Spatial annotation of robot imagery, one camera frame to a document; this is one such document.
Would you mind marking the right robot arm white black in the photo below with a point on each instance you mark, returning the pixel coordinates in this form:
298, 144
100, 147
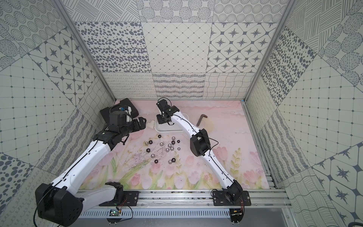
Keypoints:
201, 147

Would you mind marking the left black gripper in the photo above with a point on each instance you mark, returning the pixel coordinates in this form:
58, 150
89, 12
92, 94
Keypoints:
139, 123

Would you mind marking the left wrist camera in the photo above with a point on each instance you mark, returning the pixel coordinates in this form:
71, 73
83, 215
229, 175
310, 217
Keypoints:
119, 119

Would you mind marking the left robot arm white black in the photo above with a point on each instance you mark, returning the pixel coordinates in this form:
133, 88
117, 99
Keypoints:
59, 201

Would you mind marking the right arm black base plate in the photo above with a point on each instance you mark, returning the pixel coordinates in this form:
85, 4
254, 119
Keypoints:
220, 198

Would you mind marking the small white plastic piece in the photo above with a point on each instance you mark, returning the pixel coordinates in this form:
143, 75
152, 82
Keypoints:
151, 124

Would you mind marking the black hex allen key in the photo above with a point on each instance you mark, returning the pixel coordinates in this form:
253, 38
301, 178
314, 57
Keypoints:
200, 119

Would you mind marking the white plastic storage box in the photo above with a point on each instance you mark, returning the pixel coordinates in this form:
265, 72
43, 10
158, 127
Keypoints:
169, 127

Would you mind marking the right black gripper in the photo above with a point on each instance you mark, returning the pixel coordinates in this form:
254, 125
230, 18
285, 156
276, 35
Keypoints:
159, 119

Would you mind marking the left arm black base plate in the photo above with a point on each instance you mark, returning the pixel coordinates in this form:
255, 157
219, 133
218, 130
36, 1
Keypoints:
124, 198

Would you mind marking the black plastic tool case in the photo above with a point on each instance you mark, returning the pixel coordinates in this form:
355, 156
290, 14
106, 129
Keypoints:
120, 105

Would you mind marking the white slotted cable duct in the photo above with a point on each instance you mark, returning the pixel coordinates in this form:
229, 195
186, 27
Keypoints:
157, 213

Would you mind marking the aluminium mounting rail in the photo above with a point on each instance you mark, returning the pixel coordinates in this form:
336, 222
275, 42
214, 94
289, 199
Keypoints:
271, 198

